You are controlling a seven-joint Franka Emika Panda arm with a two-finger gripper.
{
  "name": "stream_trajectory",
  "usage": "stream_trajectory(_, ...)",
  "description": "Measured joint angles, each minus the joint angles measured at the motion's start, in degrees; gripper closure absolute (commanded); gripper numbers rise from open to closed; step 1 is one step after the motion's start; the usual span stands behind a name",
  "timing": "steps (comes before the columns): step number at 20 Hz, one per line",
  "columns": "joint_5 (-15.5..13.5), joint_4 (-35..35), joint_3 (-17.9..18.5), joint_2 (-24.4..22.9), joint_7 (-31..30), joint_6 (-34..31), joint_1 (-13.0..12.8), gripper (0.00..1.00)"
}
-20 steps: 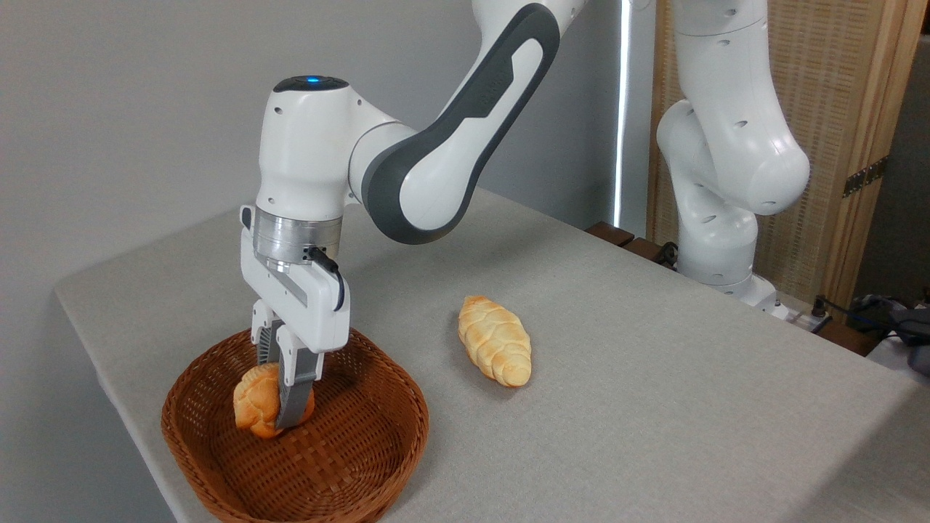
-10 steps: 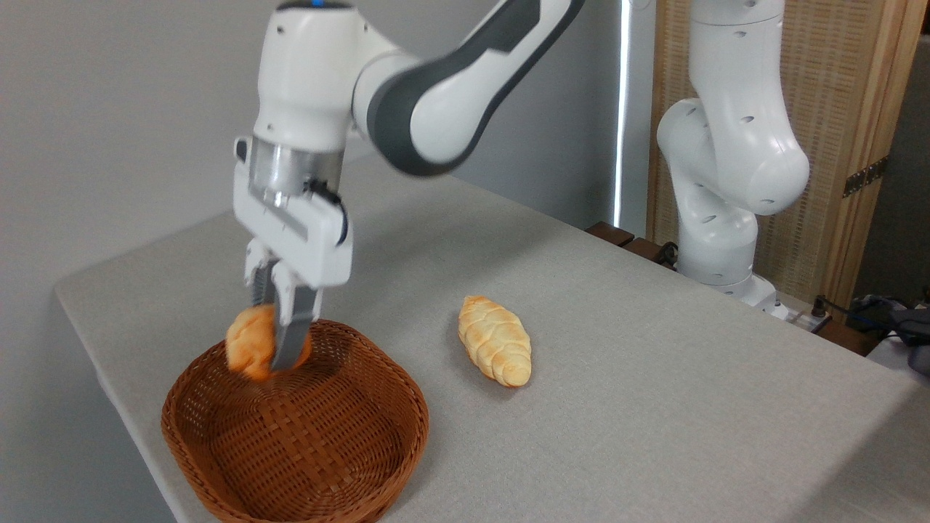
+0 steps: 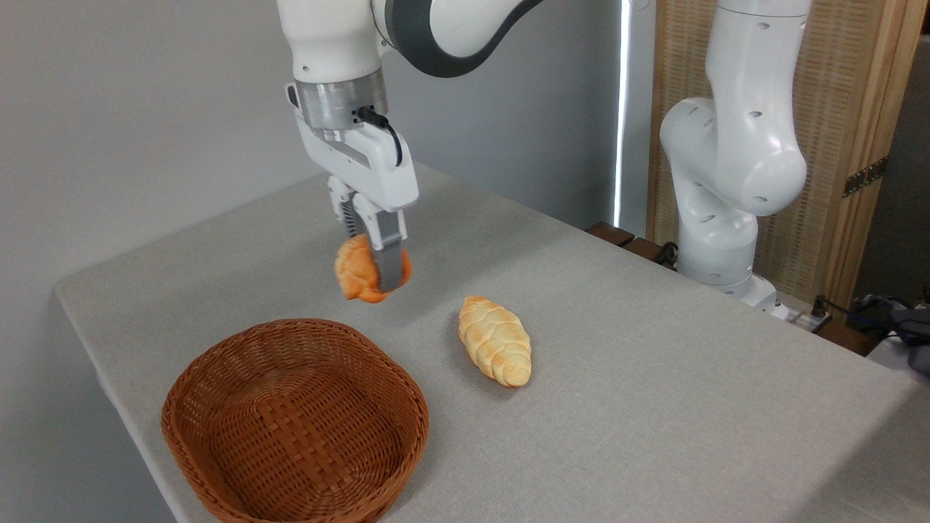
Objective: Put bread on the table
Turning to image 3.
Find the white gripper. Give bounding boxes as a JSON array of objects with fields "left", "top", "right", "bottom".
[{"left": 285, "top": 81, "right": 421, "bottom": 293}]

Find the round golden bread roll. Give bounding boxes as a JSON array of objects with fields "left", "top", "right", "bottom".
[{"left": 333, "top": 233, "right": 414, "bottom": 304}]

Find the braided long bread loaf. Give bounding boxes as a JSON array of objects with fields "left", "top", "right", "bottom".
[{"left": 458, "top": 295, "right": 533, "bottom": 389}]

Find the brown wicker basket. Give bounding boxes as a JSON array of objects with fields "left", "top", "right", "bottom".
[{"left": 161, "top": 318, "right": 430, "bottom": 523}]

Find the dark wooden base board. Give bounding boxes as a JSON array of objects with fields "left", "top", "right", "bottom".
[{"left": 585, "top": 221, "right": 680, "bottom": 271}]

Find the metal screen hinge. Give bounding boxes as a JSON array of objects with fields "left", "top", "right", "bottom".
[{"left": 843, "top": 155, "right": 889, "bottom": 199}]

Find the dark grey bundled gear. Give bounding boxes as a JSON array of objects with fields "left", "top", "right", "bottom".
[{"left": 846, "top": 289, "right": 930, "bottom": 377}]

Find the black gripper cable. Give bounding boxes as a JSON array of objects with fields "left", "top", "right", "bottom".
[{"left": 355, "top": 106, "right": 404, "bottom": 166}]

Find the black plug with cable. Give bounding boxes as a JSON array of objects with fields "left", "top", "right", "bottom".
[{"left": 811, "top": 295, "right": 873, "bottom": 324}]

